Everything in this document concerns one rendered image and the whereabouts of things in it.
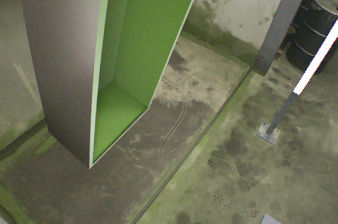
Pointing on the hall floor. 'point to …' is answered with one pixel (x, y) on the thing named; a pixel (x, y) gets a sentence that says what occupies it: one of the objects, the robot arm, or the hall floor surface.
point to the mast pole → (282, 112)
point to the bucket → (288, 36)
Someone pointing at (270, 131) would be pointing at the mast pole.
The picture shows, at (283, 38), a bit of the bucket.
